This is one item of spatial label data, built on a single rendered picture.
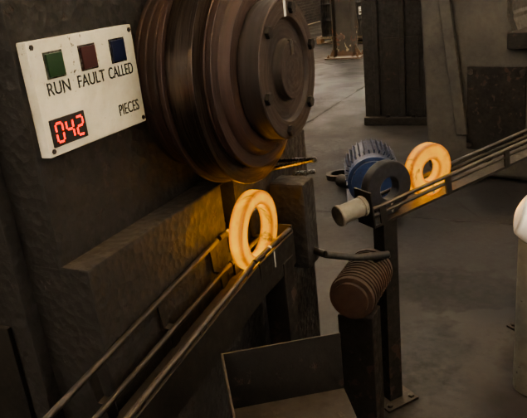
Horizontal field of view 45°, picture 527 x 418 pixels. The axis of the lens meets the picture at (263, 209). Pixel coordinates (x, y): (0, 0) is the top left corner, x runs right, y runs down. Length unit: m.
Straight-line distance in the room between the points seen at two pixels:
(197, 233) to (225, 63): 0.38
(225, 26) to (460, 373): 1.48
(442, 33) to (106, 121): 3.08
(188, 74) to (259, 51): 0.14
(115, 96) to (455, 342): 1.63
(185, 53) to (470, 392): 1.46
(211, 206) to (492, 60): 2.77
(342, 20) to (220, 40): 9.09
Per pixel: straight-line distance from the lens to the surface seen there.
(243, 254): 1.38
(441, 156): 1.91
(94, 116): 1.13
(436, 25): 4.04
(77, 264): 1.11
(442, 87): 4.07
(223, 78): 1.18
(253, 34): 1.20
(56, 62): 1.07
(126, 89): 1.20
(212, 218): 1.40
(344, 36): 10.28
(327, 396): 1.14
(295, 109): 1.36
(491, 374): 2.27
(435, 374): 2.25
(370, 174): 1.76
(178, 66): 1.17
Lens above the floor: 1.29
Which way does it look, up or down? 20 degrees down
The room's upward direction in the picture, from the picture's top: 6 degrees counter-clockwise
